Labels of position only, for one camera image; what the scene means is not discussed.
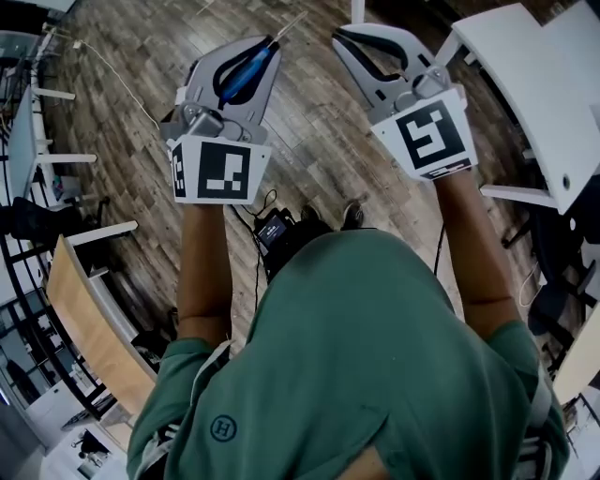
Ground blue-handled screwdriver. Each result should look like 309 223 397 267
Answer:
217 10 309 104

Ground person's left forearm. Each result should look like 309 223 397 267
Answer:
175 201 234 341

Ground wooden-top desk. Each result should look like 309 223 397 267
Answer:
45 219 158 418

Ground black shelf frame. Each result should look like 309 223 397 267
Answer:
0 233 113 421

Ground black device with screen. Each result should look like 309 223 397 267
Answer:
252 210 296 257

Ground person's green shirt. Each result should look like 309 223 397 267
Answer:
126 229 571 480

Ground black cable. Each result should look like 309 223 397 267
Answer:
229 188 278 226
433 222 446 278

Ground round beige table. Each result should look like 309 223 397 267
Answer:
552 318 600 407

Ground person's black trousers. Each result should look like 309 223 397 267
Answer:
264 216 337 282

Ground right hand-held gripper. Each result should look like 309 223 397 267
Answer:
331 22 479 182

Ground white floor cable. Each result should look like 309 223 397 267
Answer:
72 39 163 130

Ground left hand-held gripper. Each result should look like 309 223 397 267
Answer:
158 35 284 206

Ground white harness strap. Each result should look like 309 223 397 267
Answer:
517 369 557 480
128 337 235 480

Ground person's right forearm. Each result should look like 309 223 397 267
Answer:
433 171 521 341

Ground black office chair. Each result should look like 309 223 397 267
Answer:
0 195 112 241
501 205 600 337

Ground person's right shoe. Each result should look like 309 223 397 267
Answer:
341 200 366 231

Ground large white desk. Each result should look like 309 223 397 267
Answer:
433 0 600 217

